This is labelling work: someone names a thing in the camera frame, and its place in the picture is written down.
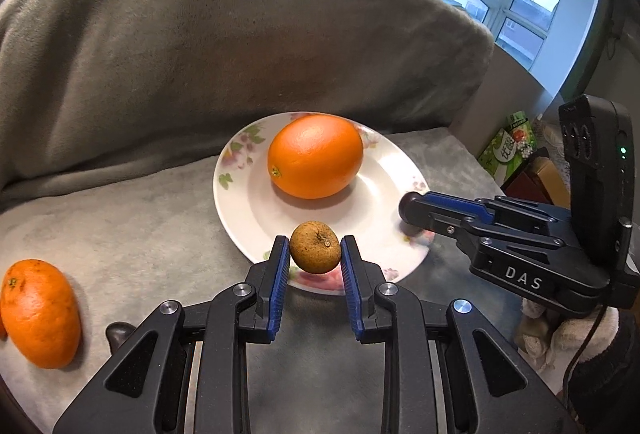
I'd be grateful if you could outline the brown kiwi fruit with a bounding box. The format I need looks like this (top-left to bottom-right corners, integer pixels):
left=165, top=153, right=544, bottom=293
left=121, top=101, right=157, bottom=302
left=290, top=220, right=341, bottom=275

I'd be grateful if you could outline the smooth navel orange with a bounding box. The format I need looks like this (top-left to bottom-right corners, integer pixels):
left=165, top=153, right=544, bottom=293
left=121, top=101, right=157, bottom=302
left=267, top=114, right=364, bottom=200

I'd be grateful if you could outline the large rough orange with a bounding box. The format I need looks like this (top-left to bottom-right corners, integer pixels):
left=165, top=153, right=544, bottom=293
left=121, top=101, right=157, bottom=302
left=1, top=260, right=81, bottom=369

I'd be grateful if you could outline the dark plum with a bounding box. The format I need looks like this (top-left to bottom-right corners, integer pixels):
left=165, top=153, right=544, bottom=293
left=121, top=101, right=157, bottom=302
left=398, top=191, right=422, bottom=216
left=105, top=321, right=136, bottom=355

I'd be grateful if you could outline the gloved right hand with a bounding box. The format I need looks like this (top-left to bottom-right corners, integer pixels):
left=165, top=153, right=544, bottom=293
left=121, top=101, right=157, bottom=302
left=514, top=298, right=620, bottom=370

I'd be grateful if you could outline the red carton box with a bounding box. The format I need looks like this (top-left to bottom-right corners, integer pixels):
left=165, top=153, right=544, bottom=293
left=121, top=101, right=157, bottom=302
left=501, top=147, right=570, bottom=209

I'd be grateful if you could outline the green snack box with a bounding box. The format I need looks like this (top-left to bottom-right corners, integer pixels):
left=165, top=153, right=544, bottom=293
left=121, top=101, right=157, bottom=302
left=477, top=111, right=537, bottom=185

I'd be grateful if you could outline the floral white plate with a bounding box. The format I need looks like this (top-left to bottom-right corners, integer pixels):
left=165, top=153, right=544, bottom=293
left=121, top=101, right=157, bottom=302
left=213, top=112, right=434, bottom=282

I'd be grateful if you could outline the grey fleece blanket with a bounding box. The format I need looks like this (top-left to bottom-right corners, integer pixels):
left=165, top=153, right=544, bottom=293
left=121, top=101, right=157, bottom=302
left=0, top=0, right=522, bottom=434

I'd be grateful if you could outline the black tracking camera box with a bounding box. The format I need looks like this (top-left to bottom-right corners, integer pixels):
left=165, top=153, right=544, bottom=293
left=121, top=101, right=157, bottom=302
left=559, top=95, right=636, bottom=272

